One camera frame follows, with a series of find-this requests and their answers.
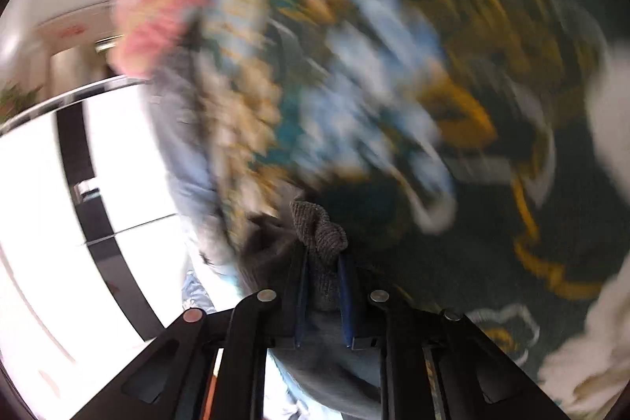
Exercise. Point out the teal floral bed blanket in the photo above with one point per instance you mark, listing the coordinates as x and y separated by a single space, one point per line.
475 152

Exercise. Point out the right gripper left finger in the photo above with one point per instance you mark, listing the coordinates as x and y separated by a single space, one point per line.
210 366

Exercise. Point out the beige room door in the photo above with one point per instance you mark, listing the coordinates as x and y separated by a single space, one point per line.
74 48

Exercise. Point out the green potted plant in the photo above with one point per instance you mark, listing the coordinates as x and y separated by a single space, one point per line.
15 99

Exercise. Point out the grey fleece sweatpants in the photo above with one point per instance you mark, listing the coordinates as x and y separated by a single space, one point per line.
321 369

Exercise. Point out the grey-blue daisy duvet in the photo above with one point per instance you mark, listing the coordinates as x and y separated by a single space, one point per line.
177 119

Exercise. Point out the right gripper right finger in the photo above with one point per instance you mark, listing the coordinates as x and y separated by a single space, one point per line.
433 365

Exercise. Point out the white sliding wardrobe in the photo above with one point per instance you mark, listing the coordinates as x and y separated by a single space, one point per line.
95 258

